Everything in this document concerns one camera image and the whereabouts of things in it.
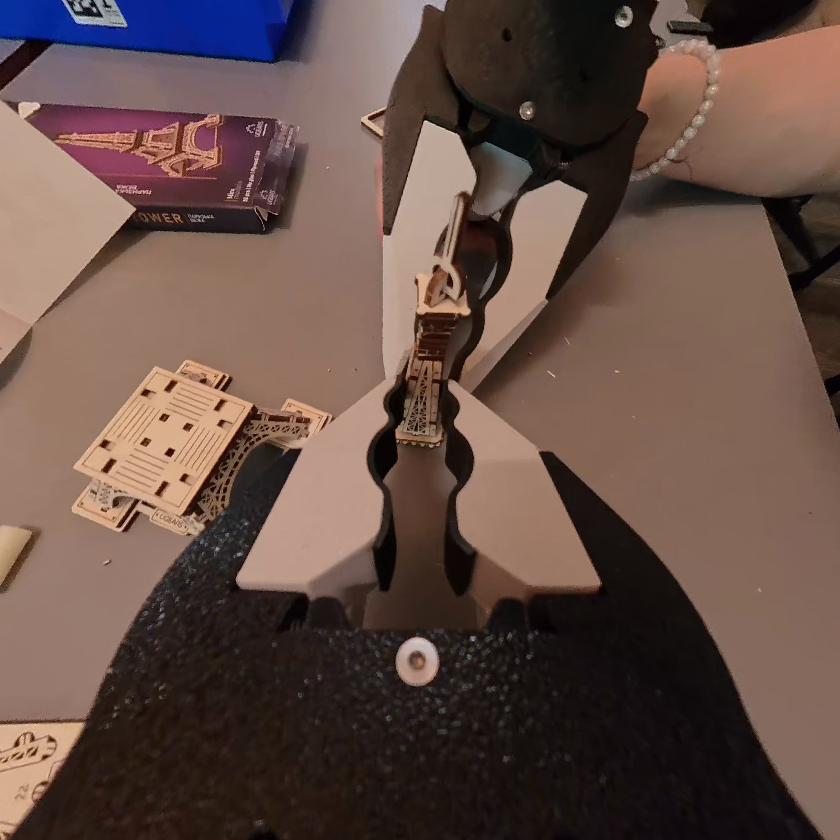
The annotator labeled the purple puzzle box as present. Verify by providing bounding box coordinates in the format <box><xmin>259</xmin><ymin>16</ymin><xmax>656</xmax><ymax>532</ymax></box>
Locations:
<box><xmin>18</xmin><ymin>101</ymin><xmax>301</xmax><ymax>234</ymax></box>

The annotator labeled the grey desk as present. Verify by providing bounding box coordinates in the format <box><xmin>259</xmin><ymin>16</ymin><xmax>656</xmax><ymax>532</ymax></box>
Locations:
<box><xmin>0</xmin><ymin>36</ymin><xmax>840</xmax><ymax>840</ymax></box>

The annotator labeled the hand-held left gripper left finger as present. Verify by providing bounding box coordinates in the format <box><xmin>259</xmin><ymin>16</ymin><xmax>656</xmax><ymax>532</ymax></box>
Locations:
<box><xmin>235</xmin><ymin>381</ymin><xmax>403</xmax><ymax>599</ymax></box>

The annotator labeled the wooden tower base model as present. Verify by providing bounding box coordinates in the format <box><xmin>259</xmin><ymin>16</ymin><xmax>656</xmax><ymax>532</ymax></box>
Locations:
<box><xmin>71</xmin><ymin>360</ymin><xmax>333</xmax><ymax>536</ymax></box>

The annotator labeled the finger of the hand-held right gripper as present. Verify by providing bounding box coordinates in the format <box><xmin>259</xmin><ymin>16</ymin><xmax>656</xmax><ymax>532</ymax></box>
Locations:
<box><xmin>451</xmin><ymin>185</ymin><xmax>589</xmax><ymax>391</ymax></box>
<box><xmin>381</xmin><ymin>118</ymin><xmax>480</xmax><ymax>385</ymax></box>

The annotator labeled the tagged blue storage bin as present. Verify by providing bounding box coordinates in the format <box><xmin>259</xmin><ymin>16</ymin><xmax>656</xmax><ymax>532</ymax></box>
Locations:
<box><xmin>0</xmin><ymin>0</ymin><xmax>306</xmax><ymax>64</ymax></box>

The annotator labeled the pale wax stick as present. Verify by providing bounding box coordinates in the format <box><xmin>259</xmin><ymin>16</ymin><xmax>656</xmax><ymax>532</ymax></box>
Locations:
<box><xmin>0</xmin><ymin>525</ymin><xmax>34</xmax><ymax>588</ymax></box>

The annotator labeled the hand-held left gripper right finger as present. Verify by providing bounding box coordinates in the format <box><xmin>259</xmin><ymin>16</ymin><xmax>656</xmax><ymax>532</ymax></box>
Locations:
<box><xmin>443</xmin><ymin>382</ymin><xmax>603</xmax><ymax>601</ymax></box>

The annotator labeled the wooden tower spire model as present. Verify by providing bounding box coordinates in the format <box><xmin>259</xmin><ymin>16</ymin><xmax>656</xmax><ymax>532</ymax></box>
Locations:
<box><xmin>395</xmin><ymin>192</ymin><xmax>472</xmax><ymax>450</ymax></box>

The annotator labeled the paper instruction sheet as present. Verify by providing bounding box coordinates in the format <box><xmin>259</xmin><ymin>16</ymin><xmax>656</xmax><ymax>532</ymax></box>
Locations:
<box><xmin>0</xmin><ymin>98</ymin><xmax>137</xmax><ymax>365</ymax></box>

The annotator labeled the pearl bracelet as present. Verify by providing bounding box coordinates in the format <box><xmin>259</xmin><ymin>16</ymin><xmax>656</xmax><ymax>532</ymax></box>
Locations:
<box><xmin>629</xmin><ymin>36</ymin><xmax>723</xmax><ymax>183</ymax></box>

